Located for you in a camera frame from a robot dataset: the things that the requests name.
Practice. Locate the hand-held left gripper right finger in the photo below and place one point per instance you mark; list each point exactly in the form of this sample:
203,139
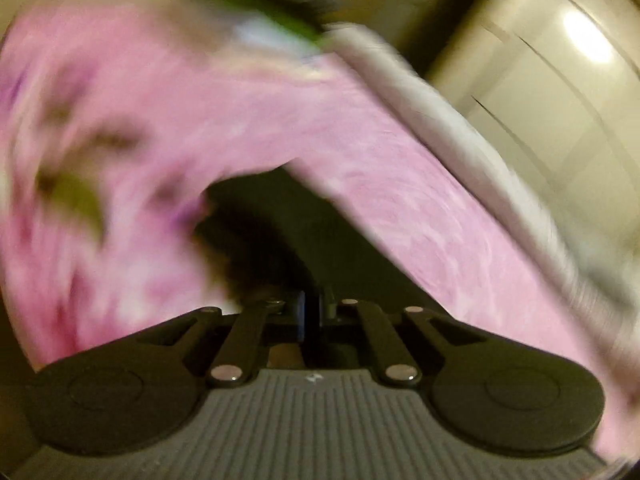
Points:
327,311

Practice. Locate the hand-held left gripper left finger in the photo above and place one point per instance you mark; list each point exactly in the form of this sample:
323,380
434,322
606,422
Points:
300,316

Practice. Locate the black garment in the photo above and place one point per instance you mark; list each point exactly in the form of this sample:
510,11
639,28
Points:
300,240

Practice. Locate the stack of folded clothes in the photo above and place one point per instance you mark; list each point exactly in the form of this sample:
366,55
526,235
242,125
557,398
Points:
260,25

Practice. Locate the pink floral bedsheet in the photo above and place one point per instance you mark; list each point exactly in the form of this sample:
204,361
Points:
400,185

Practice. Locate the white ribbed quilt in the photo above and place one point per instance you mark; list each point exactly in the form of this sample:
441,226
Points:
450,125

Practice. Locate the white wardrobe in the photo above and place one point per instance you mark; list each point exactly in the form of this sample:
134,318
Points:
560,90

